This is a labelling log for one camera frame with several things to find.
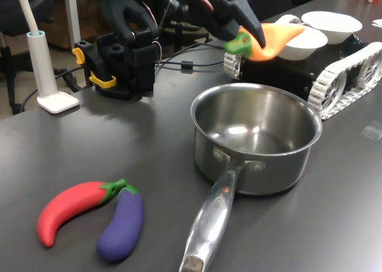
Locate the black and yellow clamp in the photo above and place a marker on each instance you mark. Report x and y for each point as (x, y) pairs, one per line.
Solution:
(95, 63)

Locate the white paper sheet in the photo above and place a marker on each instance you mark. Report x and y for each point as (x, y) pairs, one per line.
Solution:
(378, 22)

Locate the black office chair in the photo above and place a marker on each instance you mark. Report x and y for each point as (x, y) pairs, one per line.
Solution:
(12, 12)

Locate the purple toy aubergine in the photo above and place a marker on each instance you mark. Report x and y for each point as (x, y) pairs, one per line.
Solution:
(123, 224)

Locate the clear tape piece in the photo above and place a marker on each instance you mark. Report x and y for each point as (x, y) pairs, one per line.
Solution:
(371, 130)

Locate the black vehicle with white tracks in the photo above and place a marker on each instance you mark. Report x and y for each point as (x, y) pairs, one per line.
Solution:
(274, 75)

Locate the orange toy carrot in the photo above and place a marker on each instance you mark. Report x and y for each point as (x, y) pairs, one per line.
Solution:
(277, 36)

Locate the white post with flat foot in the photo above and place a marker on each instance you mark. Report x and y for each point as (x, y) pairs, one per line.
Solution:
(44, 72)

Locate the red toy chilli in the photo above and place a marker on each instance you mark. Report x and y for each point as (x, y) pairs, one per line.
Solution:
(68, 206)

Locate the white bowl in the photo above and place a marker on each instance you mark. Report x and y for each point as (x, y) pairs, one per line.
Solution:
(307, 46)
(334, 27)

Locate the white vertical pole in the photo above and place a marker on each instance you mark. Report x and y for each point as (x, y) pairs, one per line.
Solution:
(72, 15)

